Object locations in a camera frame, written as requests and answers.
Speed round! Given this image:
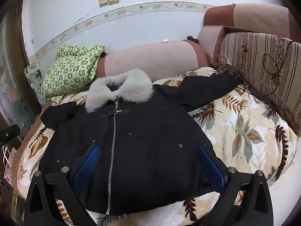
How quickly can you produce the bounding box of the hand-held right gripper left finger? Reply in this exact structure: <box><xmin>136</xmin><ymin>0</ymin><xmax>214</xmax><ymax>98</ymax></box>
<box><xmin>24</xmin><ymin>144</ymin><xmax>101</xmax><ymax>226</ymax></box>

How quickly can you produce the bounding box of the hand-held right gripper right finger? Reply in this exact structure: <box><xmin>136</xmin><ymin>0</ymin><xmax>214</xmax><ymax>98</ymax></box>
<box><xmin>198</xmin><ymin>144</ymin><xmax>274</xmax><ymax>226</ymax></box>

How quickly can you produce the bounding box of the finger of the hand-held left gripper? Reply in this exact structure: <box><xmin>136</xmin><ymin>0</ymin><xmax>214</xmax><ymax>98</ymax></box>
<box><xmin>0</xmin><ymin>125</ymin><xmax>21</xmax><ymax>144</ymax></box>

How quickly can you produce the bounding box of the black jacket with fur collar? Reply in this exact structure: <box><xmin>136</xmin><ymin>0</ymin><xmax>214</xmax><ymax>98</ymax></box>
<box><xmin>39</xmin><ymin>69</ymin><xmax>241</xmax><ymax>217</ymax></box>

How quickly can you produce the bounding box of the leaf print blanket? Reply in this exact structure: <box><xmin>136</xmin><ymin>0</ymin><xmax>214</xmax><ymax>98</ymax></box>
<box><xmin>11</xmin><ymin>67</ymin><xmax>298</xmax><ymax>226</ymax></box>

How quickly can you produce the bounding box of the patterned glass door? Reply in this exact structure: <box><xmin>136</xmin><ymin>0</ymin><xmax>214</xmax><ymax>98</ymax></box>
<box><xmin>0</xmin><ymin>16</ymin><xmax>31</xmax><ymax>128</ymax></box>

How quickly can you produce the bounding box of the printed box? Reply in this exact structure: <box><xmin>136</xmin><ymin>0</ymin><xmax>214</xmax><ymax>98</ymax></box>
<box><xmin>25</xmin><ymin>62</ymin><xmax>44</xmax><ymax>92</ymax></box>

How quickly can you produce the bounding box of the green patterned pillow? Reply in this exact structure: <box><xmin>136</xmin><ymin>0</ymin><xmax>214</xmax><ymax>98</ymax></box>
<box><xmin>40</xmin><ymin>44</ymin><xmax>105</xmax><ymax>104</ymax></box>

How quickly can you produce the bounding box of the pink sofa bolster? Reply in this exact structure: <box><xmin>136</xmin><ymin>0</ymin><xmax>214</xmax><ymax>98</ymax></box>
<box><xmin>95</xmin><ymin>40</ymin><xmax>208</xmax><ymax>82</ymax></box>

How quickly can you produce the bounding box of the striped floral cushion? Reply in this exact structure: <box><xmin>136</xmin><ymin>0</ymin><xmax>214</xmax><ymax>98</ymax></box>
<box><xmin>219</xmin><ymin>32</ymin><xmax>301</xmax><ymax>134</ymax></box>

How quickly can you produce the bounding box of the pink brown sofa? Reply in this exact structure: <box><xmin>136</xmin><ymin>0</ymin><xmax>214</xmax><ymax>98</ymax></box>
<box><xmin>198</xmin><ymin>3</ymin><xmax>301</xmax><ymax>62</ymax></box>

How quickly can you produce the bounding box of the thin black cable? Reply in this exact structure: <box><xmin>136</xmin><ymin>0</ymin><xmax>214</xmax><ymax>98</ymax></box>
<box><xmin>212</xmin><ymin>36</ymin><xmax>292</xmax><ymax>95</ymax></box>

